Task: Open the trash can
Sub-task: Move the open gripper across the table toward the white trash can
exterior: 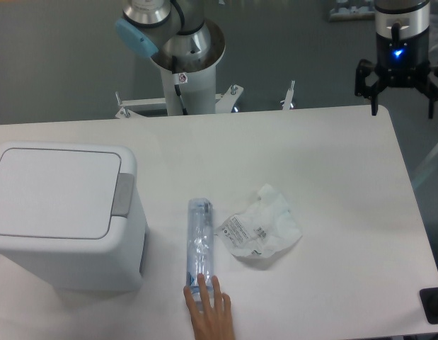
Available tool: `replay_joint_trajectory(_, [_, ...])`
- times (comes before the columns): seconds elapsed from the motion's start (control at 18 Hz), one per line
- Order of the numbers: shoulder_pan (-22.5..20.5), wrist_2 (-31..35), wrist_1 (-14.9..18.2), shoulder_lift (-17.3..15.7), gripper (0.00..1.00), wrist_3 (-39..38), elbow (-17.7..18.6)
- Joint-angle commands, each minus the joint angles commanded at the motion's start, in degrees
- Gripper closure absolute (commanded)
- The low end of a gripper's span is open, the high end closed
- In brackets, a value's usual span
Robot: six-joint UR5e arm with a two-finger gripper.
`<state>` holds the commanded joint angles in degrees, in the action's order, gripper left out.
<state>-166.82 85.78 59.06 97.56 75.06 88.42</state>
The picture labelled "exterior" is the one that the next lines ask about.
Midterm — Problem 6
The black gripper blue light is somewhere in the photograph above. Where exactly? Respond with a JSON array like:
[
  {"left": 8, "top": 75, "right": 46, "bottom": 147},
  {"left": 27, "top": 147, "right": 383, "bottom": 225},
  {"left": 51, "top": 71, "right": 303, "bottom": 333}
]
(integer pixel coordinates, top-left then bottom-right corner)
[{"left": 355, "top": 33, "right": 438, "bottom": 119}]

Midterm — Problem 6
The clear plastic bottle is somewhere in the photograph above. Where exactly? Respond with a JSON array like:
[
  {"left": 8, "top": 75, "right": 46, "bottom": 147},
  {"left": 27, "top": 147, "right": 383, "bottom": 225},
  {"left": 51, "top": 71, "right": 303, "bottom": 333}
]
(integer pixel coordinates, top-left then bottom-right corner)
[{"left": 186, "top": 198, "right": 214, "bottom": 312}]

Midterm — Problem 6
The silver robot arm blue cap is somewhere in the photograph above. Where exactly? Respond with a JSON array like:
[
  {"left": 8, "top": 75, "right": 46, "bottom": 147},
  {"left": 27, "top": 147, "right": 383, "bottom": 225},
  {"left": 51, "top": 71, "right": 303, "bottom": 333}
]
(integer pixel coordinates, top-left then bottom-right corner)
[{"left": 115, "top": 1, "right": 226, "bottom": 73}]

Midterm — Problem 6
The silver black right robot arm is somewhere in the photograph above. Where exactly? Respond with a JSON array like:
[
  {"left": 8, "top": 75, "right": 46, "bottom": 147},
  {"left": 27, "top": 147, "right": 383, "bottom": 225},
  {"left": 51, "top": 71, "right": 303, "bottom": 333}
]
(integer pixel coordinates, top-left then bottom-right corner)
[{"left": 368, "top": 1, "right": 438, "bottom": 119}]

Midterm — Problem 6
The white plastic trash can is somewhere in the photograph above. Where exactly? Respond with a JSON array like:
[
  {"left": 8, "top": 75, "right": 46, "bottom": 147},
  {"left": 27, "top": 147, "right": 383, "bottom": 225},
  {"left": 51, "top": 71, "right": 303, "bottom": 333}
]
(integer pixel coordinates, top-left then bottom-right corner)
[{"left": 0, "top": 141, "right": 149, "bottom": 291}]

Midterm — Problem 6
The white trash can lid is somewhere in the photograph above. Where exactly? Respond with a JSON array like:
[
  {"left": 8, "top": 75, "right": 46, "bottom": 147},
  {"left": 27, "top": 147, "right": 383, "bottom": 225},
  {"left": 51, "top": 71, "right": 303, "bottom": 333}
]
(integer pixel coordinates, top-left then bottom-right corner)
[{"left": 0, "top": 147, "right": 121, "bottom": 239}]

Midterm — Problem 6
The bare human hand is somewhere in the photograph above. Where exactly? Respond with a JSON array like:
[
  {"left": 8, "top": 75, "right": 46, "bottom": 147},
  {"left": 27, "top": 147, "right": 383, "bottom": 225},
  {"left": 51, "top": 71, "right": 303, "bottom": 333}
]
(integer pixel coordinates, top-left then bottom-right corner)
[{"left": 183, "top": 273, "right": 236, "bottom": 340}]

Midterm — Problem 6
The grey tray in background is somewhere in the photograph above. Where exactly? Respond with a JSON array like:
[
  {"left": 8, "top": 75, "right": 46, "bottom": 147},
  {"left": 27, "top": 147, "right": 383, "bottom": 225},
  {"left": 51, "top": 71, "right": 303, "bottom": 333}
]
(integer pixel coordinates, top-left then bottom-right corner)
[{"left": 328, "top": 0, "right": 375, "bottom": 22}]

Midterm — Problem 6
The crumpled white plastic wrapper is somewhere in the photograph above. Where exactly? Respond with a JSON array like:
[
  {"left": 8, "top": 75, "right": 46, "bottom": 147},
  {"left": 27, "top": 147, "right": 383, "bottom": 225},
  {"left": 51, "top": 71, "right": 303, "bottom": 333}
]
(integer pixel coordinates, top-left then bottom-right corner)
[{"left": 214, "top": 184, "right": 303, "bottom": 259}]

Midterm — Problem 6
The black clamp at table edge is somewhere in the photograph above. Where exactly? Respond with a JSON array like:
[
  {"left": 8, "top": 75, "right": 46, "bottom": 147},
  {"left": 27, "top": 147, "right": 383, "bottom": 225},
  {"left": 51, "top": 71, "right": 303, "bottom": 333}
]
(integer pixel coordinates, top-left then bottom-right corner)
[{"left": 420, "top": 288, "right": 438, "bottom": 324}]

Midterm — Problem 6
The grey lid push button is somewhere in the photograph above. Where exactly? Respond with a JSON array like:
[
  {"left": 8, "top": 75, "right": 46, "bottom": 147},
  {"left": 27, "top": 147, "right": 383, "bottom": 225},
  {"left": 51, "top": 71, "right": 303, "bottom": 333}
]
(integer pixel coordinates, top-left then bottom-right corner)
[{"left": 111, "top": 173, "right": 134, "bottom": 217}]

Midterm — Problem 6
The white metal mounting frame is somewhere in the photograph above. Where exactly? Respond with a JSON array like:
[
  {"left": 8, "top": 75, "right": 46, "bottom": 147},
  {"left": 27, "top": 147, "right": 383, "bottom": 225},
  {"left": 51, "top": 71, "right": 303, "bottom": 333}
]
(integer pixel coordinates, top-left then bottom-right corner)
[{"left": 114, "top": 80, "right": 297, "bottom": 120}]

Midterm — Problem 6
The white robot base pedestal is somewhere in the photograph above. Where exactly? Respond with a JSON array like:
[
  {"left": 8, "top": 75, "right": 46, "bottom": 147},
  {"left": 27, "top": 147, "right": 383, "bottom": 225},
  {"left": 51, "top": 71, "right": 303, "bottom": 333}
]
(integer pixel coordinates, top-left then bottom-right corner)
[{"left": 157, "top": 60, "right": 219, "bottom": 116}]

